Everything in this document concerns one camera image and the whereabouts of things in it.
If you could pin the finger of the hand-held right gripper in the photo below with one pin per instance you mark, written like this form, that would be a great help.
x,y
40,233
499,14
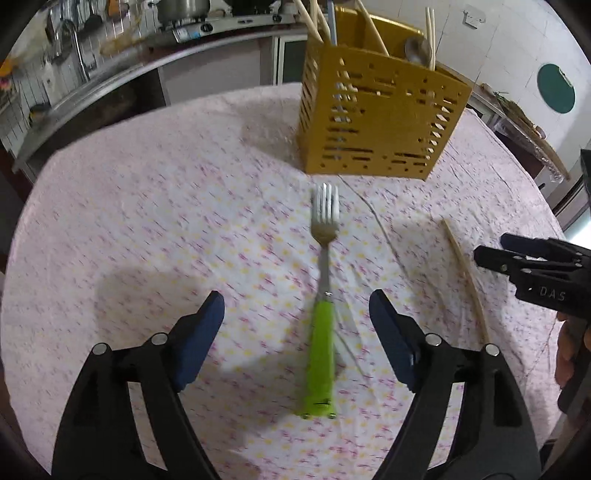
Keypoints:
x,y
503,263
531,243

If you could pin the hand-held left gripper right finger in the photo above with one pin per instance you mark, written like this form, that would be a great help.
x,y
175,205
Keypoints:
x,y
392,332

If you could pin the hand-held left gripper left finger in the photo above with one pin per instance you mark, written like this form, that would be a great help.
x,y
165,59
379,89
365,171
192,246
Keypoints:
x,y
203,332

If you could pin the wooden chopstick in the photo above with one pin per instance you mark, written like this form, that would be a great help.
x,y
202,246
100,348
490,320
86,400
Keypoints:
x,y
319,21
371,25
428,32
466,277
433,39
304,18

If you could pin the yellow perforated utensil holder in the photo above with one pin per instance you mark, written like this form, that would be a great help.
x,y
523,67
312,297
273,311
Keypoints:
x,y
369,115

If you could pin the metal spoon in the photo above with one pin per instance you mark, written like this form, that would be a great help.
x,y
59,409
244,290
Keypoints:
x,y
418,50

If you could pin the person's right hand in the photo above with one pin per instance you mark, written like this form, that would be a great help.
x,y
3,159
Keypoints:
x,y
564,355

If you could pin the cluttered side table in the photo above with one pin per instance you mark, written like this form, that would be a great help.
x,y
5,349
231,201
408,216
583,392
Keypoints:
x,y
521,124

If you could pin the floral tablecloth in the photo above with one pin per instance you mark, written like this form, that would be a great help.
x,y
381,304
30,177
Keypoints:
x,y
161,207

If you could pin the kitchen counter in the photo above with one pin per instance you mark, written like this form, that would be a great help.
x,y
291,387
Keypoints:
x,y
138,64

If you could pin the metal kitchen faucet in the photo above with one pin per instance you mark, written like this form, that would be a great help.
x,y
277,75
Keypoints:
x,y
76,46

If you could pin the metal cooking pot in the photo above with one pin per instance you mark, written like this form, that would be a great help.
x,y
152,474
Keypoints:
x,y
182,9

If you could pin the green round wall plate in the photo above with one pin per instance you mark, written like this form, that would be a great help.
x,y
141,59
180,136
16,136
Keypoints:
x,y
556,87

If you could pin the white wall socket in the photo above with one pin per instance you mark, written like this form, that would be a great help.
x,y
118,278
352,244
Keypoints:
x,y
474,16

